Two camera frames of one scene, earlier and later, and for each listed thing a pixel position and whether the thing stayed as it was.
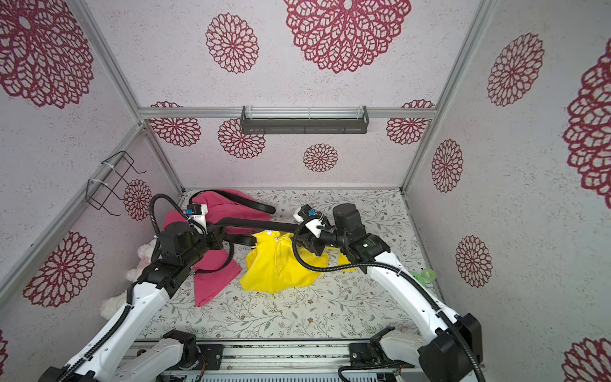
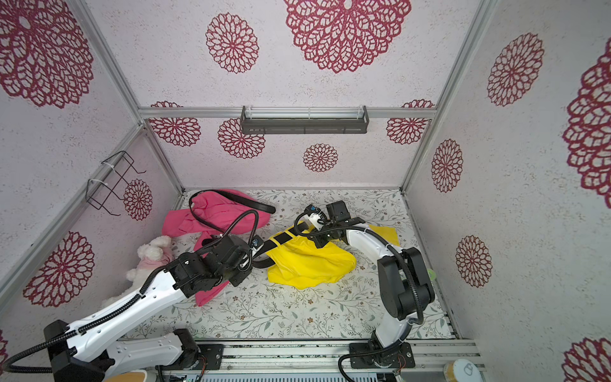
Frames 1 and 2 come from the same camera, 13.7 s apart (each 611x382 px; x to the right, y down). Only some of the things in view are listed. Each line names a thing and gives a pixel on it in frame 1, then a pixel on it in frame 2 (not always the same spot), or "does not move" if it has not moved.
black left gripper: (215, 236) -> (245, 271)
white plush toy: (112, 303) does not move
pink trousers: (218, 204) does not move
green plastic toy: (426, 276) does not move
